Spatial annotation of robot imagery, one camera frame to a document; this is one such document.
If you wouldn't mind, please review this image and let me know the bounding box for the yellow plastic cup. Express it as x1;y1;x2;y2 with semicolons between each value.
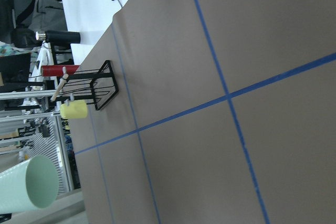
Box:
60;100;88;119

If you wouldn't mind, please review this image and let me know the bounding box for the red cylinder can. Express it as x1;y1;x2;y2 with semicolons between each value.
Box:
41;65;79;77

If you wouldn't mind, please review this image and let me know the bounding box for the black thermos bottle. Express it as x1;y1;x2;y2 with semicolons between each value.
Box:
35;30;81;44

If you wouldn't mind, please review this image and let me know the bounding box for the grey backpack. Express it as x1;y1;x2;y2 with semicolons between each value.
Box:
11;0;67;40

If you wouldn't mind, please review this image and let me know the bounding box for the light green plastic cup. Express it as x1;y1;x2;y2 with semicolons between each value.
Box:
1;155;59;214

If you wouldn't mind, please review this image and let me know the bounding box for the black wire cup rack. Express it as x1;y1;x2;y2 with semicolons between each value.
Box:
50;60;119;111

